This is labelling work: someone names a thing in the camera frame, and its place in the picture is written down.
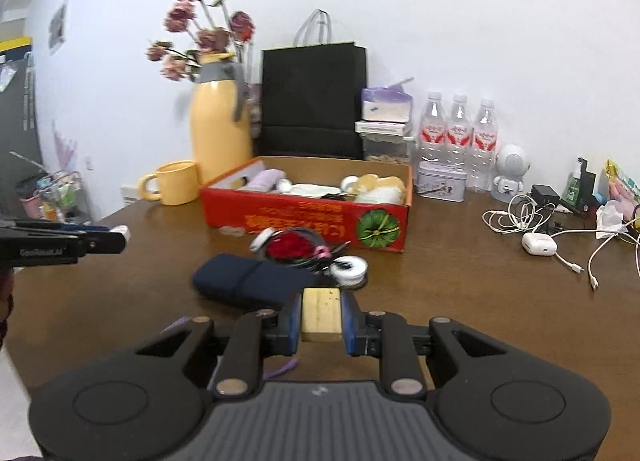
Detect purple tissue pack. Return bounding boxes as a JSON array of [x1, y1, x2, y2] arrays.
[[361, 77, 413, 123]]

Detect white tape roll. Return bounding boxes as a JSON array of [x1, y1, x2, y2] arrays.
[[329, 255, 369, 290]]

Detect person left hand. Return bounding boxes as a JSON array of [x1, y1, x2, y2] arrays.
[[0, 268, 14, 346]]

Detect yellow ceramic mug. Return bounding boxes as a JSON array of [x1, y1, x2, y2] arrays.
[[138, 160, 200, 206]]

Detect beige rectangular block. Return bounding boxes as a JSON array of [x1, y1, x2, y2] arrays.
[[300, 288, 343, 343]]

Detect black paper shopping bag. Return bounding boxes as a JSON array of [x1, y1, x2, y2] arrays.
[[257, 9, 368, 160]]

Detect black phone stand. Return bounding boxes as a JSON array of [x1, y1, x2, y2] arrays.
[[576, 156, 597, 213]]

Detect red yarn flower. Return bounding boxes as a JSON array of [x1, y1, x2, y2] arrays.
[[265, 233, 316, 263]]

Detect plush toy yellow white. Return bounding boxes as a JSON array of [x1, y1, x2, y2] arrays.
[[341, 174, 407, 205]]

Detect yellow thermos jug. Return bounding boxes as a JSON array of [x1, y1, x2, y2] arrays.
[[190, 52, 253, 184]]

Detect left water bottle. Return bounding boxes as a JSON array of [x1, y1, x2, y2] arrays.
[[419, 91, 446, 163]]

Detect red cardboard box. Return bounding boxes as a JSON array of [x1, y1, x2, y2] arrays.
[[200, 156, 412, 252]]

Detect green hand sanitizer bottle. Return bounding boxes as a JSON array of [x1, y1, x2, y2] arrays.
[[564, 158, 584, 207]]

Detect white robot figurine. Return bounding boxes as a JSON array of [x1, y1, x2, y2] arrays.
[[490, 143, 530, 203]]

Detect dried pink flower bouquet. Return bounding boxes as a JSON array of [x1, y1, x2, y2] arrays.
[[145, 0, 256, 82]]

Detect clear plastic food container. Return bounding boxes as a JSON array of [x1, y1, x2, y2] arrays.
[[355, 121, 416, 165]]

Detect white earbuds case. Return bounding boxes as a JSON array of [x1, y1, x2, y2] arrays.
[[521, 233, 558, 257]]

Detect colourful snack packet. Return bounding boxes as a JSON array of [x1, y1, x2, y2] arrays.
[[604, 158, 640, 205]]

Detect right water bottle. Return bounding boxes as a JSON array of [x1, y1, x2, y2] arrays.
[[466, 99, 498, 192]]

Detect water bottle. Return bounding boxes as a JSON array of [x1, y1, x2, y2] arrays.
[[419, 91, 446, 163], [466, 99, 498, 192], [446, 95, 473, 169]]

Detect storage cart with items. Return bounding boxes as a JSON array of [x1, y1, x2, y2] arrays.
[[10, 151, 92, 225]]

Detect wall poster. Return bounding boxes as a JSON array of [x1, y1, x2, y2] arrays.
[[48, 2, 67, 54]]

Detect white cloth in box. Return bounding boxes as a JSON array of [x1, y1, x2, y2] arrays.
[[288, 184, 343, 199]]

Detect black power adapter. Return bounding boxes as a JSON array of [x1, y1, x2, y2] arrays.
[[529, 184, 561, 208]]

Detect purple rolled towel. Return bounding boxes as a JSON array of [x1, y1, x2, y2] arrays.
[[242, 168, 286, 192]]

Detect small metal tin box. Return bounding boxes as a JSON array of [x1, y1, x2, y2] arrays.
[[416, 161, 466, 203]]

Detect navy blue pouch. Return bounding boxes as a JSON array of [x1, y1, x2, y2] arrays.
[[192, 254, 318, 311]]

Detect white charging cable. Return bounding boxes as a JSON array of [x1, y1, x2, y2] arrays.
[[482, 192, 640, 292]]

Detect middle water bottle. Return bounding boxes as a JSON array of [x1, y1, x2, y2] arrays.
[[446, 95, 473, 169]]

